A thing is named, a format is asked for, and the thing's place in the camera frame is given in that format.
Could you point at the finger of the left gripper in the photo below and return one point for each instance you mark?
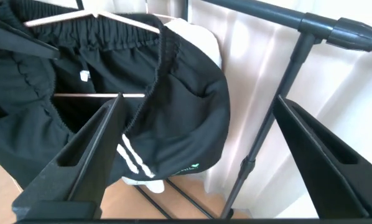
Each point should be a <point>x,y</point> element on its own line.
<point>12,39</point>

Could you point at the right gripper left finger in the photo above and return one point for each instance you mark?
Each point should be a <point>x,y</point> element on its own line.
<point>80,174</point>

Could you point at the black shorts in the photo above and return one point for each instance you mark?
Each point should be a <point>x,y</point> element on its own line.
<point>179,109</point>

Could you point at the white printed T-shirt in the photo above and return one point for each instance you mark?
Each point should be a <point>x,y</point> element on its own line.
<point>201,40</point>

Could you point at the pink clothes hanger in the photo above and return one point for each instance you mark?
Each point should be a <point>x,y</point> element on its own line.
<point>95,95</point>

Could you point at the black clothes rack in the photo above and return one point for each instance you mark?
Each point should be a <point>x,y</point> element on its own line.
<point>316,21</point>

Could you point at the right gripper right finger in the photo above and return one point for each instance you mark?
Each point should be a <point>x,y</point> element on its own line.
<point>326,174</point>

